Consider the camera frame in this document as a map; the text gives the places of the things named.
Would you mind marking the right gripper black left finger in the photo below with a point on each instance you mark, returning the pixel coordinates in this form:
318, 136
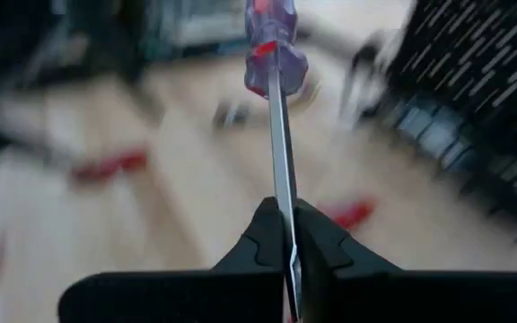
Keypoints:
173, 296

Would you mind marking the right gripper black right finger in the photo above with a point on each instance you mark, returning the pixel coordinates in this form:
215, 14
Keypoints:
397, 296

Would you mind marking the black metal peg board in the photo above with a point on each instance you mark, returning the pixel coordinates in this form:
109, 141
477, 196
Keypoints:
478, 58

